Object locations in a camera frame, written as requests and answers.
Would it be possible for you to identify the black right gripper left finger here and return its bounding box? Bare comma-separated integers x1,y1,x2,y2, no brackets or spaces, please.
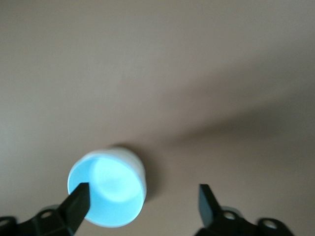
0,182,90,236

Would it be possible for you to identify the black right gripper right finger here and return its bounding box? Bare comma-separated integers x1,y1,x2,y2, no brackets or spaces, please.
198,183,295,236

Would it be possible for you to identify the light blue plastic cup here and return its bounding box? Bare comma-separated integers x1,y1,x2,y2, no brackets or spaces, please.
67,147,148,227

